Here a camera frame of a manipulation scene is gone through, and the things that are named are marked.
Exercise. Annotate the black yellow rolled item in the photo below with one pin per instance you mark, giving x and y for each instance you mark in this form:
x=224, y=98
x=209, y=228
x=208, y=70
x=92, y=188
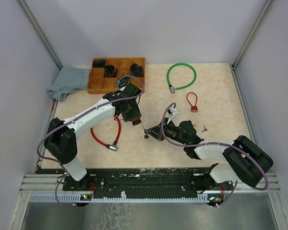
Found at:
x=122, y=81

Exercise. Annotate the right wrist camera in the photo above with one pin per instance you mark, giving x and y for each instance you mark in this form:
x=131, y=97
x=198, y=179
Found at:
x=172, y=112

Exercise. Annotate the green cable lock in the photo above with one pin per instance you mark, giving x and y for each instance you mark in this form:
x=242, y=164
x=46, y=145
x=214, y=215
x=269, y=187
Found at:
x=185, y=81

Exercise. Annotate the grey blue cloth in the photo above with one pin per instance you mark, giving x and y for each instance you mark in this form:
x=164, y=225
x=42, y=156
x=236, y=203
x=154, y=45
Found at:
x=69, y=80

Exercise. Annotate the black rolled item far left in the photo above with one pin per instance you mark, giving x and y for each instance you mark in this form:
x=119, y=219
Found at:
x=98, y=63

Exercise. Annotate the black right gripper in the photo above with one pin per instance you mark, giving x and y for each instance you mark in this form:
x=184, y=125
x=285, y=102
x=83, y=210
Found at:
x=156, y=132

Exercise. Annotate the aluminium frame post right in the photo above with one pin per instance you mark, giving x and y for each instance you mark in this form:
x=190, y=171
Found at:
x=252, y=33

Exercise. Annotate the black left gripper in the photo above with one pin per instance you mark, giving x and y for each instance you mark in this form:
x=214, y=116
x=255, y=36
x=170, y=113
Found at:
x=136, y=113

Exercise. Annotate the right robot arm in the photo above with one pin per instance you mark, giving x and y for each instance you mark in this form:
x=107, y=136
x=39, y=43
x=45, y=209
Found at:
x=243, y=159

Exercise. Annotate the wooden compartment tray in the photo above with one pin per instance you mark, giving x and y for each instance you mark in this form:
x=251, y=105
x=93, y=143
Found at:
x=98, y=84

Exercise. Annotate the aluminium frame post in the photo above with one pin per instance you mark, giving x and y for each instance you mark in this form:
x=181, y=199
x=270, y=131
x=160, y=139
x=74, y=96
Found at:
x=40, y=33
x=252, y=33

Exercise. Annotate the orange black padlock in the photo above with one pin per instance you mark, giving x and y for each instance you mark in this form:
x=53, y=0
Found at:
x=136, y=121

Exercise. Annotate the red cable lock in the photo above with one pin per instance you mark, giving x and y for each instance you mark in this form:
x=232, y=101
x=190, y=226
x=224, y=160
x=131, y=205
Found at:
x=108, y=133

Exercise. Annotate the aluminium frame post left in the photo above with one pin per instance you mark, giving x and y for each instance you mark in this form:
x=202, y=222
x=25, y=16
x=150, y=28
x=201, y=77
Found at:
x=40, y=33

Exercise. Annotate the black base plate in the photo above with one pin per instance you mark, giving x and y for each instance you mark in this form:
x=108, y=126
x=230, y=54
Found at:
x=147, y=183

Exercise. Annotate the black rolled item right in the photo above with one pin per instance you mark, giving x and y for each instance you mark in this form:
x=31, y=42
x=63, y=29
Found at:
x=137, y=70

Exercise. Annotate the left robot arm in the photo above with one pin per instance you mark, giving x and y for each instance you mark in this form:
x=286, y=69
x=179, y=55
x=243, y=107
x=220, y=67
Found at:
x=61, y=139

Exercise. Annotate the red cable padlock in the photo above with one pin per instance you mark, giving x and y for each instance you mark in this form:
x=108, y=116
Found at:
x=192, y=100

